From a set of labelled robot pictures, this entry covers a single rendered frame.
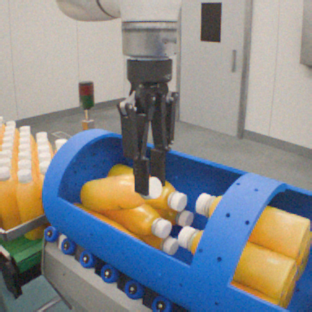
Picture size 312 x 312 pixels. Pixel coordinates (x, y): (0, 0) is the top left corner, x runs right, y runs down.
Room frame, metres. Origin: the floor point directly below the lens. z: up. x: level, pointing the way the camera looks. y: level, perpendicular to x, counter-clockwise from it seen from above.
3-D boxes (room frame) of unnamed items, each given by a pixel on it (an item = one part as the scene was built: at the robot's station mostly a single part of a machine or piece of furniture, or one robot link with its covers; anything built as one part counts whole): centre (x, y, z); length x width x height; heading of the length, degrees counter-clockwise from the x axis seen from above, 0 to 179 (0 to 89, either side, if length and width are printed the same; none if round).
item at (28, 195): (0.79, 0.35, 0.99); 0.07 x 0.07 x 0.19
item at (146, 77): (0.55, 0.00, 1.38); 0.08 x 0.07 x 0.09; 140
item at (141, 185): (0.53, 0.02, 1.22); 0.03 x 0.01 x 0.07; 50
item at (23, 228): (0.83, 0.26, 0.96); 0.40 x 0.01 x 0.03; 140
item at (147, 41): (0.55, 0.00, 1.45); 0.09 x 0.09 x 0.06
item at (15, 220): (0.80, 0.42, 0.99); 0.07 x 0.07 x 0.19
